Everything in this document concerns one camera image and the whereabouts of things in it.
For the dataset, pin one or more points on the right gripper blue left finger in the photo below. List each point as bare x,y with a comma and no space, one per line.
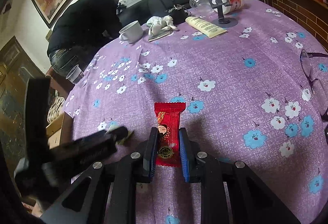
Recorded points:
149,155

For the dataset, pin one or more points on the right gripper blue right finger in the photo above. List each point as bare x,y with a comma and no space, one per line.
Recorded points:
191,169

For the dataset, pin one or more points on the red candy bar packet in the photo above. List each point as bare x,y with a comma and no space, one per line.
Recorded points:
168,118

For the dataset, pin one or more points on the small white green wrapper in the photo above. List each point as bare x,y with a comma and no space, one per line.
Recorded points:
119,134

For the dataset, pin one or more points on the brown cardboard tray box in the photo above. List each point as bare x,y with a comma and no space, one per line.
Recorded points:
60,130

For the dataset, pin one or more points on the patterned blanket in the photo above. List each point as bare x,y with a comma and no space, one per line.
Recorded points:
55,109

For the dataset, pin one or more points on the purple floral tablecloth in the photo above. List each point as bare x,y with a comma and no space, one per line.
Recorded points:
246,97

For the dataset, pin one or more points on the clear plastic cup with water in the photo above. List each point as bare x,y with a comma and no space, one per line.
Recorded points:
75,75

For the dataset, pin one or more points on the wooden glass door cabinet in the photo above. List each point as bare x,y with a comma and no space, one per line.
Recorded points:
16,69

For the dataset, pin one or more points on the white ceramic mug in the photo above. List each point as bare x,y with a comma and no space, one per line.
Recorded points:
132,32

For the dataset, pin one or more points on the cream tube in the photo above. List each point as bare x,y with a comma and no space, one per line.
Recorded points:
207,28

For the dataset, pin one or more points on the person in black jacket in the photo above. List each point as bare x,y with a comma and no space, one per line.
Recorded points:
84,28

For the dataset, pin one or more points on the purple eyeglasses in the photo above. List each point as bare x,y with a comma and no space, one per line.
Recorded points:
319,92

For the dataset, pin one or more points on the black phone stand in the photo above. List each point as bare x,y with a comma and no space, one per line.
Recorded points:
221,21

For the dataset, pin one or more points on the white bottle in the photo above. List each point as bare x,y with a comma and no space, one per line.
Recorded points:
235,5

